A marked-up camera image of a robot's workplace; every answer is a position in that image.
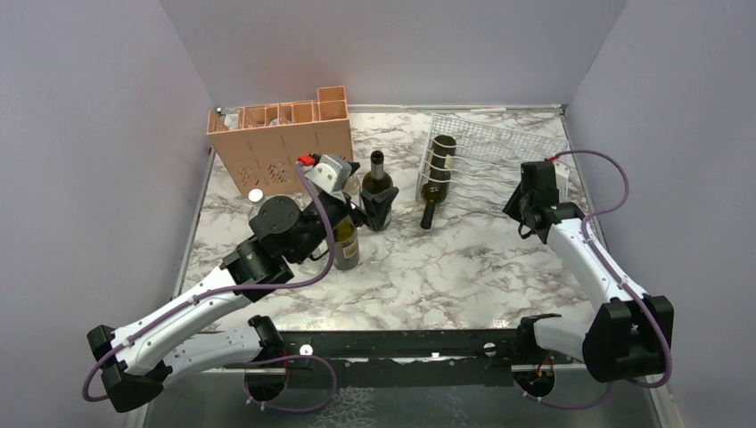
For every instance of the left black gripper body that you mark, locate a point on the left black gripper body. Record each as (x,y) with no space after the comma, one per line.
(338,209)

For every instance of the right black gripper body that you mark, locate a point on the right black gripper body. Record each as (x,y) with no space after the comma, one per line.
(516,205)

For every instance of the green wine bottle silver neck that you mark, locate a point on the green wine bottle silver neck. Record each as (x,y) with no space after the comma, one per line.
(377,179)

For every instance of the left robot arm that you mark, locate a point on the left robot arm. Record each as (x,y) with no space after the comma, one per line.
(289,248)

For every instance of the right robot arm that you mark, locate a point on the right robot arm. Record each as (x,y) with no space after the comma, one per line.
(630,335)

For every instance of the green Primitivo wine bottle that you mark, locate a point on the green Primitivo wine bottle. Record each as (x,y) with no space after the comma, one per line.
(347,245)

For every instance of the clear bottle silver cap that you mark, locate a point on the clear bottle silver cap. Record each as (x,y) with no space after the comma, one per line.
(257,198)

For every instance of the peach plastic crate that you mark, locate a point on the peach plastic crate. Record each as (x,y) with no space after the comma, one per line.
(262,150)

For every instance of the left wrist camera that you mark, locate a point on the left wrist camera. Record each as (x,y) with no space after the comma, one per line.
(328,172)

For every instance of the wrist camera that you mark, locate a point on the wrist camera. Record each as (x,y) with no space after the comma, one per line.
(328,172)
(562,174)

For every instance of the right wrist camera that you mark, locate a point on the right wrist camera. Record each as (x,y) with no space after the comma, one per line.
(562,174)

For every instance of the white wire wine rack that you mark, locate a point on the white wire wine rack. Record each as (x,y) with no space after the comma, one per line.
(486,166)

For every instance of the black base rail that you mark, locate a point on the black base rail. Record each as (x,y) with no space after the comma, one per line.
(405,359)

